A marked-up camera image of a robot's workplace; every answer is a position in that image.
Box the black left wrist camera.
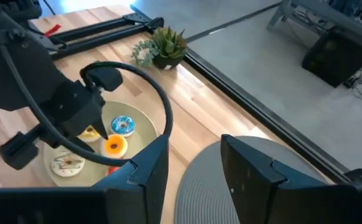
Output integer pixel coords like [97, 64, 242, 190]
[80, 66, 125, 93]

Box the orange iced donut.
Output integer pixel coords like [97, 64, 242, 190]
[100, 134, 129, 160]

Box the white iced donut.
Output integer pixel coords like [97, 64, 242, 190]
[50, 151, 86, 179]

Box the cream round plate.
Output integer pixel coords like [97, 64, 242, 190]
[42, 100, 160, 188]

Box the grey woven round placemat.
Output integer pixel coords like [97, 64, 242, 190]
[173, 135, 328, 224]

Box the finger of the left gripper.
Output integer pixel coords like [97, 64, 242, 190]
[68, 136, 96, 154]
[91, 117, 110, 141]

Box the yellow sprinkled donut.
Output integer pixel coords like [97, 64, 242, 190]
[77, 124, 102, 144]

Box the black frame rail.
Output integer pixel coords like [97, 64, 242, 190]
[49, 17, 166, 61]
[48, 12, 152, 43]

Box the grey desk frame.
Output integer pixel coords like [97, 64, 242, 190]
[265, 0, 362, 48]

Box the red iced striped donut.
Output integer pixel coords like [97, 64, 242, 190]
[106, 166, 121, 177]

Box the blue iced donut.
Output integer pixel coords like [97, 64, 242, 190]
[109, 115, 136, 138]

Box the potted succulent plant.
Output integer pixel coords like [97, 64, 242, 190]
[131, 26, 189, 70]

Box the black frame foot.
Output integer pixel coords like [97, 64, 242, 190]
[343, 168, 362, 185]

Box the red tag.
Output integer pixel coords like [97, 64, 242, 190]
[44, 23, 62, 39]

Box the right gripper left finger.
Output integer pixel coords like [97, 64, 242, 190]
[92, 134, 170, 224]

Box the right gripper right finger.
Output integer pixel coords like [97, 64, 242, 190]
[220, 134, 358, 224]

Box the black box on floor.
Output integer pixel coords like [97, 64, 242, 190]
[301, 26, 362, 89]

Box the black table edge rail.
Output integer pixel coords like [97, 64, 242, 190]
[183, 48, 355, 185]

